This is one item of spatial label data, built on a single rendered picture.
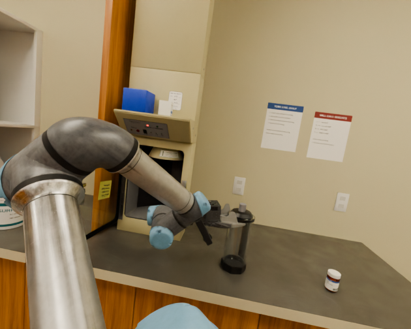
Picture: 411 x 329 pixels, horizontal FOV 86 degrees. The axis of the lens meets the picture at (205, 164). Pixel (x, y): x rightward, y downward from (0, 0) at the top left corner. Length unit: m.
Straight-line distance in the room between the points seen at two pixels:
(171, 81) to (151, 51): 0.16
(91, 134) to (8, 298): 0.95
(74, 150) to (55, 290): 0.23
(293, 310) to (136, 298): 0.55
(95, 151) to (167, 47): 0.72
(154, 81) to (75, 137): 0.66
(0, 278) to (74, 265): 0.88
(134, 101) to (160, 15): 0.40
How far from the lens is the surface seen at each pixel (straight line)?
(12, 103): 2.08
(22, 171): 0.51
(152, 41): 1.12
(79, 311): 0.39
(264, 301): 0.88
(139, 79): 1.10
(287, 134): 1.45
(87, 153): 0.47
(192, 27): 1.10
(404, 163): 1.73
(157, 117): 0.92
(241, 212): 0.88
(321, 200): 1.56
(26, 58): 2.04
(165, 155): 1.05
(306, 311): 0.92
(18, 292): 1.25
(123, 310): 1.04
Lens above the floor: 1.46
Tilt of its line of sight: 8 degrees down
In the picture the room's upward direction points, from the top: 8 degrees clockwise
